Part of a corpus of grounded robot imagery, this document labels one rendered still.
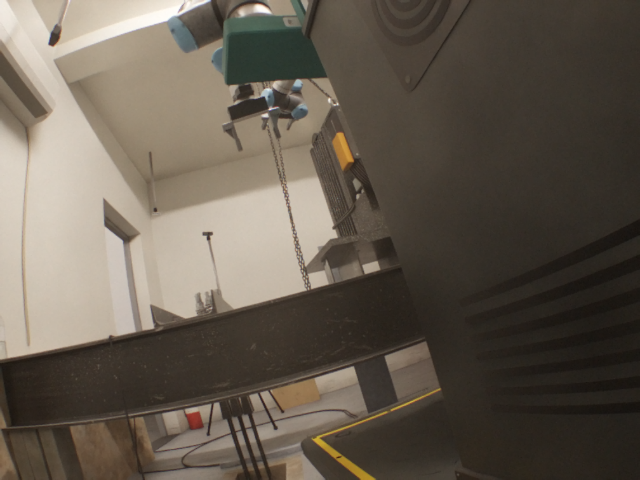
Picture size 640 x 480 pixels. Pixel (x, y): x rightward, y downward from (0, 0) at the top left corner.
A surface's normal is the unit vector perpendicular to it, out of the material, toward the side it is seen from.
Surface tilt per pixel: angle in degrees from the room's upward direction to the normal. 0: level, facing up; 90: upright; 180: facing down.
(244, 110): 113
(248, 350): 90
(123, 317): 90
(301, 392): 90
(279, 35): 180
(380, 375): 90
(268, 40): 180
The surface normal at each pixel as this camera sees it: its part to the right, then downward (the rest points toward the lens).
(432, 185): -0.93, 0.19
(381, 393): -0.04, -0.28
